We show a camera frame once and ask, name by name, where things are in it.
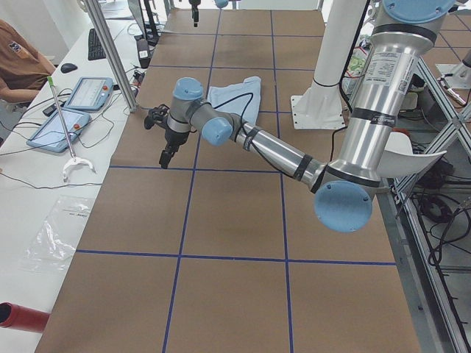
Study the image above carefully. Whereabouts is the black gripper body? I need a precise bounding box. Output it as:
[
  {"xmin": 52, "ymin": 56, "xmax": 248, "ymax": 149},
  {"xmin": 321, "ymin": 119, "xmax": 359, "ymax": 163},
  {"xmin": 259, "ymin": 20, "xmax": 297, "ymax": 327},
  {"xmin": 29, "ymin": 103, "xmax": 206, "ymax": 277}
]
[
  {"xmin": 144, "ymin": 104, "xmax": 190, "ymax": 153},
  {"xmin": 188, "ymin": 0, "xmax": 201, "ymax": 21}
]

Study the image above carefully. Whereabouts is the light blue button shirt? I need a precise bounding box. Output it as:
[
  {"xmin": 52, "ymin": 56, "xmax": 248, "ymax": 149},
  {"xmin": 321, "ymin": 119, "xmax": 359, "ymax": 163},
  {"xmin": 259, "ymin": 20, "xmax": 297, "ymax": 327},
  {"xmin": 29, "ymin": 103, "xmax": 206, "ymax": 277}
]
[{"xmin": 207, "ymin": 76, "xmax": 261, "ymax": 124}]

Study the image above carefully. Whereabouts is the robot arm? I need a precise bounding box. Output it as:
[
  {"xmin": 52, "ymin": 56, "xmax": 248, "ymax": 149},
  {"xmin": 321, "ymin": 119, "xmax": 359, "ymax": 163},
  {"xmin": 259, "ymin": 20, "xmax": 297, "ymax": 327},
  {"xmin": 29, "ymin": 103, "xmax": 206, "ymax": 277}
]
[
  {"xmin": 144, "ymin": 1, "xmax": 453, "ymax": 232},
  {"xmin": 188, "ymin": 0, "xmax": 237, "ymax": 27}
]

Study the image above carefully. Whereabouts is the upper blue teach pendant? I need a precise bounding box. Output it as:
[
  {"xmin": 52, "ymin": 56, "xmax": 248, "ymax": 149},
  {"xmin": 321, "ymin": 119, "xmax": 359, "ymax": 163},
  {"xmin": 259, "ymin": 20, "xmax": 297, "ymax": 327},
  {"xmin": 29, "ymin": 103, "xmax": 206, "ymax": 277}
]
[{"xmin": 64, "ymin": 76, "xmax": 113, "ymax": 112}]

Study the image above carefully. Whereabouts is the blue teach pendant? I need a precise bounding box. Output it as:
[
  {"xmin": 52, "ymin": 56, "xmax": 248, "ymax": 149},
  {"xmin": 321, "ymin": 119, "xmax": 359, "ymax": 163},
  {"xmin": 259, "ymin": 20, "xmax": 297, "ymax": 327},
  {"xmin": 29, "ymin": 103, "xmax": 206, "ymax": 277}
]
[
  {"xmin": 26, "ymin": 108, "xmax": 91, "ymax": 153},
  {"xmin": 64, "ymin": 76, "xmax": 113, "ymax": 112}
]

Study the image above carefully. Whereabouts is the black keyboard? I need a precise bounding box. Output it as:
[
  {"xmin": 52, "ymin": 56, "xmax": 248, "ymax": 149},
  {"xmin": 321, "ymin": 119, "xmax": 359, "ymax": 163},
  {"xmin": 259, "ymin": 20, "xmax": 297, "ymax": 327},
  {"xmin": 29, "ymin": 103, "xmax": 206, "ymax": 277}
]
[{"xmin": 88, "ymin": 28, "xmax": 106, "ymax": 61}]

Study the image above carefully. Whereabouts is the white reacher grabber tool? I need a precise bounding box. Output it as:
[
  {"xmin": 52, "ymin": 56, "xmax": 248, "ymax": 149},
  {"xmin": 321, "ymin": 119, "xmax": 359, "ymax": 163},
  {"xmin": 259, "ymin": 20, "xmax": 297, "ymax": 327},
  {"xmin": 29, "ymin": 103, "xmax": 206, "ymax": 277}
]
[{"xmin": 46, "ymin": 76, "xmax": 98, "ymax": 184}]

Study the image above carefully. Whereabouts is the black computer mouse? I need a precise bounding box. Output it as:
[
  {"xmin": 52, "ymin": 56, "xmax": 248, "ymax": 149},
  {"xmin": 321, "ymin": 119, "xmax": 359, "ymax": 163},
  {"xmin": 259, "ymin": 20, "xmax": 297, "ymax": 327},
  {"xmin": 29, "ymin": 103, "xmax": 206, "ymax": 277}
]
[{"xmin": 60, "ymin": 63, "xmax": 78, "ymax": 74}]

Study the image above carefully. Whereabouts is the lower blue teach pendant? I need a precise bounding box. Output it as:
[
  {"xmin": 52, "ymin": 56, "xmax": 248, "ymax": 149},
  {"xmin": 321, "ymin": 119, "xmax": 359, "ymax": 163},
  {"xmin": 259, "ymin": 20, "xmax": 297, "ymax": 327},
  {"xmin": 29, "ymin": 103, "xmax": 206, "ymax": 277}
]
[{"xmin": 26, "ymin": 108, "xmax": 91, "ymax": 153}]

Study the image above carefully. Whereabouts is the seated person in brown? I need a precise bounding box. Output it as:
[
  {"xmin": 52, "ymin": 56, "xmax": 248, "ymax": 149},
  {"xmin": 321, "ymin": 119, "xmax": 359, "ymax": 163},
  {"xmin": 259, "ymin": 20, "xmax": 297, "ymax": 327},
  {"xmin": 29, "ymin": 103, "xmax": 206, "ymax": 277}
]
[{"xmin": 1, "ymin": 20, "xmax": 56, "ymax": 103}]

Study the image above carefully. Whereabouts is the clear plastic bag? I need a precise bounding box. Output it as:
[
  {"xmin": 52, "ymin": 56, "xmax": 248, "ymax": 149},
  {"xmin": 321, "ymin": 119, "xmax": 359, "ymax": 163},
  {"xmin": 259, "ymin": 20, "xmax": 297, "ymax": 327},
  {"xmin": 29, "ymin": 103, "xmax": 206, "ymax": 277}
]
[{"xmin": 20, "ymin": 196, "xmax": 95, "ymax": 273}]

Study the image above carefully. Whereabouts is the white chair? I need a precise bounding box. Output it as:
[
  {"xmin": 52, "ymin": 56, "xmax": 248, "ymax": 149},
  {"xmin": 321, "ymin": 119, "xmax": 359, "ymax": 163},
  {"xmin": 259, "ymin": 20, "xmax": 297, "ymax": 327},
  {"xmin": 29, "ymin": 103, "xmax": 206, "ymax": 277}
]
[{"xmin": 377, "ymin": 132, "xmax": 447, "ymax": 178}]

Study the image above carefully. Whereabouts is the red cylinder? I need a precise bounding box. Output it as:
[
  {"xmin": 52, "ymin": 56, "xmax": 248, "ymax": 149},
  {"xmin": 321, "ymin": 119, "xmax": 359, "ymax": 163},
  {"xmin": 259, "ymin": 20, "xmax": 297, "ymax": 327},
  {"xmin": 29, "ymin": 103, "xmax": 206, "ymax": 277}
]
[{"xmin": 1, "ymin": 302, "xmax": 49, "ymax": 333}]

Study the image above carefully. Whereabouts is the aluminium frame post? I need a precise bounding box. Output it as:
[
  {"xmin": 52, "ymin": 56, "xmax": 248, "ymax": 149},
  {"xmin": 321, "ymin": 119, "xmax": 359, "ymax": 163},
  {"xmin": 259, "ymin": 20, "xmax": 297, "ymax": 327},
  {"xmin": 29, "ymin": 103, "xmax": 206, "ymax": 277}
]
[{"xmin": 84, "ymin": 0, "xmax": 138, "ymax": 113}]

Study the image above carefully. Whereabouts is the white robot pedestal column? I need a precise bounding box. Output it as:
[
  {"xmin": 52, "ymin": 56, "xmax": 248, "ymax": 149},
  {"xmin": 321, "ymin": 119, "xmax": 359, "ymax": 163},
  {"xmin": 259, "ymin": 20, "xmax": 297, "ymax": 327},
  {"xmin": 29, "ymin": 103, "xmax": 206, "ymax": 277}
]
[{"xmin": 291, "ymin": 0, "xmax": 369, "ymax": 130}]

